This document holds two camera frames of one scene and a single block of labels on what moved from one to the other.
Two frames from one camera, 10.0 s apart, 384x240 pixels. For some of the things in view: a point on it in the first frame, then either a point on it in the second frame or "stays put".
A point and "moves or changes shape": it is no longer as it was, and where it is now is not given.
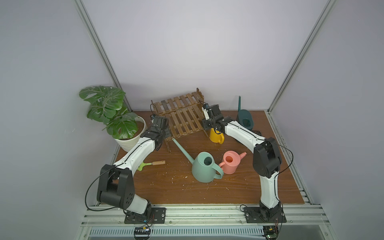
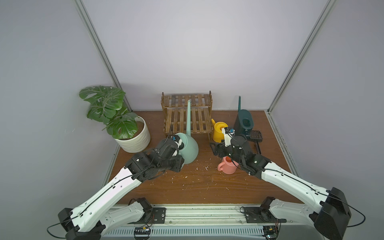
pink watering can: x=231 y=160 stays put
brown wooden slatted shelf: x=185 y=113 moves or changes shape
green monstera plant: x=108 y=108 stays put
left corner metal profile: x=85 y=15 stays put
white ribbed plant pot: x=126 y=144 stays put
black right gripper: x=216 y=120 -> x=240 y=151
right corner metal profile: x=327 y=8 stays put
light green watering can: x=204 y=170 -> x=190 y=152
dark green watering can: x=244 y=116 stays put
